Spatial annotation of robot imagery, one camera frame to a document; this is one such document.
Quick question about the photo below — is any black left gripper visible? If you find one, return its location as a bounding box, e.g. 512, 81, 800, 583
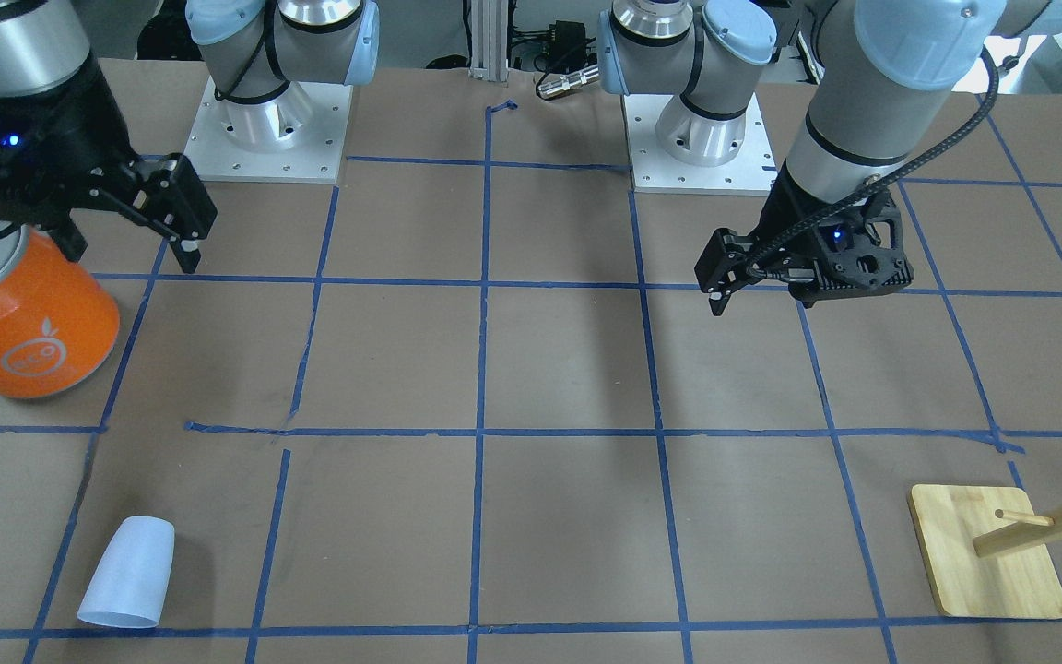
693, 167, 915, 316

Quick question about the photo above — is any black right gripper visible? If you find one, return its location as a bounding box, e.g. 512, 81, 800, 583
0, 55, 218, 274

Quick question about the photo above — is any light blue cup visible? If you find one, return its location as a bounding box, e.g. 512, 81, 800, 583
78, 516, 174, 629

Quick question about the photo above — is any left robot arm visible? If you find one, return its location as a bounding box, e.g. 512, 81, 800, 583
597, 1, 1062, 316

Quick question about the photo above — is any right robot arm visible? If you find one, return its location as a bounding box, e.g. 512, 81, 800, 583
0, 1, 379, 274

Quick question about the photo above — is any orange can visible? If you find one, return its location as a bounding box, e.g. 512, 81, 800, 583
0, 227, 121, 399

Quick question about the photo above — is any black power adapter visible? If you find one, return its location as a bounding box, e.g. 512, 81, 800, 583
544, 20, 587, 70

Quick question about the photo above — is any wooden mug stand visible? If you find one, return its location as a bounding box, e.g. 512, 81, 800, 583
909, 484, 1062, 622

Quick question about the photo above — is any braided black cable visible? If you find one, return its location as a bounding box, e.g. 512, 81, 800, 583
741, 51, 1000, 278

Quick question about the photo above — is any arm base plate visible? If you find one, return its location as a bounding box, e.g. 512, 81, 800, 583
622, 93, 780, 195
183, 80, 355, 184

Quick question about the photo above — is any silver cable connector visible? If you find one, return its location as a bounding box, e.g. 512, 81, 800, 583
536, 65, 601, 101

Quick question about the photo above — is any aluminium frame post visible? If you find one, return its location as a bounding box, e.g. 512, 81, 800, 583
466, 0, 512, 85

